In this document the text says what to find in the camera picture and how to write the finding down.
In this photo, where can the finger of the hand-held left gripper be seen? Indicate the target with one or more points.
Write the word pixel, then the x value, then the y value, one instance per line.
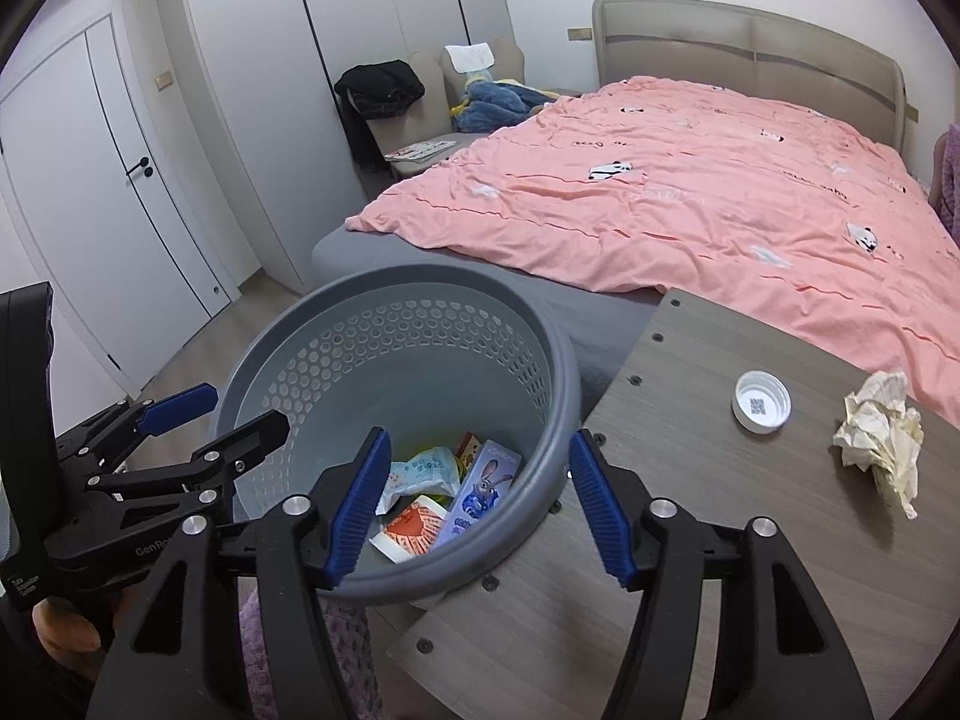
pixel 176 403
pixel 247 439

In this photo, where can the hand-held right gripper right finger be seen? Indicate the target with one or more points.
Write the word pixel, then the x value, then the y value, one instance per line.
pixel 600 517

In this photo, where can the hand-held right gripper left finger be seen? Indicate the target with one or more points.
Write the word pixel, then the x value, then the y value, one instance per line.
pixel 356 517

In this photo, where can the green white cardboard box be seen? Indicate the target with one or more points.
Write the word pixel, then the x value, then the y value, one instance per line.
pixel 409 529

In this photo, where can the light blue wet wipes pack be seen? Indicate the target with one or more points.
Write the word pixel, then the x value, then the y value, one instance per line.
pixel 427 469

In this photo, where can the purple cardboard box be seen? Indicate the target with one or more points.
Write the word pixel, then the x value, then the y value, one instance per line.
pixel 480 487

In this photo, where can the red patterned snack packet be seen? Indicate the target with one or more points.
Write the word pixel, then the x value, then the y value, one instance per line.
pixel 469 450

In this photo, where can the grey perforated plastic basket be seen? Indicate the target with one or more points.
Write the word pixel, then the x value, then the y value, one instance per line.
pixel 420 345

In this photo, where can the person's left hand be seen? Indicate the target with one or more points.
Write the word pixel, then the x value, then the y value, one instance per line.
pixel 64 626

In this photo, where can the purple fluffy rug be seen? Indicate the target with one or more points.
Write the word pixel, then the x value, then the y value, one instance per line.
pixel 358 645

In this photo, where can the white bottle cap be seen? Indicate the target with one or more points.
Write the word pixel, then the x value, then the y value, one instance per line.
pixel 761 401

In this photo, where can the white door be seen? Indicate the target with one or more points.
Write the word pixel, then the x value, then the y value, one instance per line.
pixel 90 187

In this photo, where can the crumpled white tissue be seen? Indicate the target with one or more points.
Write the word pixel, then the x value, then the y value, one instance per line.
pixel 877 435

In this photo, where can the white wardrobe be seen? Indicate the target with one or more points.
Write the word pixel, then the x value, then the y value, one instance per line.
pixel 247 90

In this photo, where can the pink printed blanket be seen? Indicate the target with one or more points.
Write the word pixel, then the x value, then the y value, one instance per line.
pixel 675 202

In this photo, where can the magazine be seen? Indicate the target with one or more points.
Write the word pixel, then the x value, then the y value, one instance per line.
pixel 416 151

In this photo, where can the beige armchair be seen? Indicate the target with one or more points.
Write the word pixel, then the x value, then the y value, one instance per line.
pixel 409 135

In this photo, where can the black clothes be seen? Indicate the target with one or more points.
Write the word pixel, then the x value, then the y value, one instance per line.
pixel 379 86

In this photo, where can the blue plush clothes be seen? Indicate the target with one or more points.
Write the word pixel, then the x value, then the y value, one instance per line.
pixel 495 101

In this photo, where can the white folded cloth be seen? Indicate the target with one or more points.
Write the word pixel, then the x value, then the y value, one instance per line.
pixel 469 56

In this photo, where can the grey upholstered bed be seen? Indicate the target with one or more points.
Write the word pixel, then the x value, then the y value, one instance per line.
pixel 750 37

